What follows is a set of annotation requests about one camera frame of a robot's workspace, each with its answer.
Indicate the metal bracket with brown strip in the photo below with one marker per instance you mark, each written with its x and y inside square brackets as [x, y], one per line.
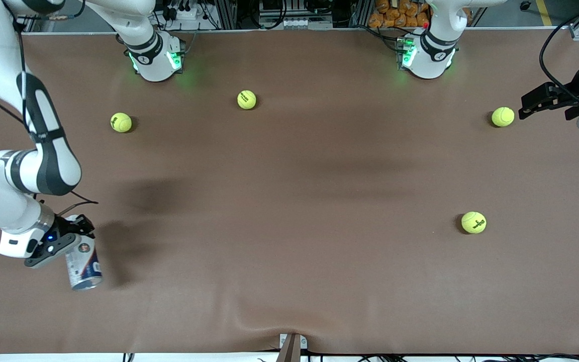
[292, 347]

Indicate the white blue tennis ball can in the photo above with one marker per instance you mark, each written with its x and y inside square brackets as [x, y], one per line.
[84, 269]

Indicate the white power strip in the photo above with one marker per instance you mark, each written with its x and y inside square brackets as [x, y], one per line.
[184, 12]

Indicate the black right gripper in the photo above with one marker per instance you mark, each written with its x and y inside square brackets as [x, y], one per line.
[61, 228]

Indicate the electronics unit with white terminals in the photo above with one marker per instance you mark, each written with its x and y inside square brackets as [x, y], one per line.
[294, 22]

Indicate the yellow tennis ball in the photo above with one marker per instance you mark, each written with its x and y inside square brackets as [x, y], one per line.
[503, 116]
[474, 222]
[247, 99]
[121, 122]

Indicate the orange packets pile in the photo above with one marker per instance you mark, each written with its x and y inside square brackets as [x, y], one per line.
[400, 12]

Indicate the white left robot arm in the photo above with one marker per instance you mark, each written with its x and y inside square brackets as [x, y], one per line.
[432, 55]

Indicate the aluminium frame post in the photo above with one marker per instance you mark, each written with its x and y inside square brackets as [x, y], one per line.
[360, 12]
[224, 12]

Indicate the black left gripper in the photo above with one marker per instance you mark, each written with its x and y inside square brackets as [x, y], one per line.
[577, 82]

